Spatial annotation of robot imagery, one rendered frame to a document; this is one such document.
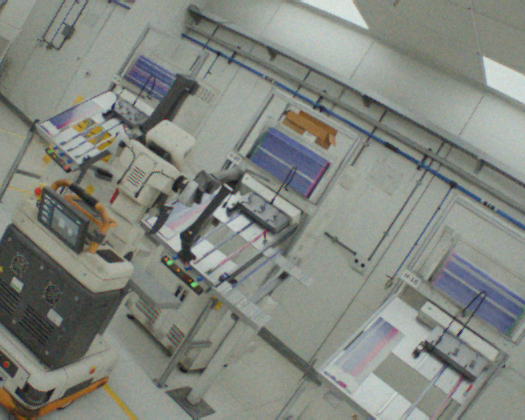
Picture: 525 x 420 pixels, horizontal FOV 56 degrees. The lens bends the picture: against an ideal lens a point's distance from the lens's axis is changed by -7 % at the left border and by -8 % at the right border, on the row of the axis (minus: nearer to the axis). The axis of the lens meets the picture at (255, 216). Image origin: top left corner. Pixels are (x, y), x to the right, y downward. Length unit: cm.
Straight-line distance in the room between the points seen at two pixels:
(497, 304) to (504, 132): 209
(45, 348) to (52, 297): 22
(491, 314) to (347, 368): 84
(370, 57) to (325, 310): 242
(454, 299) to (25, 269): 218
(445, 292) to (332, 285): 193
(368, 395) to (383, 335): 38
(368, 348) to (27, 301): 171
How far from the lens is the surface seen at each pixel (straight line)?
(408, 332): 300
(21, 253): 233
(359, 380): 275
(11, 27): 694
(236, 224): 332
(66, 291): 219
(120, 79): 457
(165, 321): 358
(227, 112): 564
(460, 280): 302
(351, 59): 527
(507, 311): 300
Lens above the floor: 153
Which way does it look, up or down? 7 degrees down
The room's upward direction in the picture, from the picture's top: 32 degrees clockwise
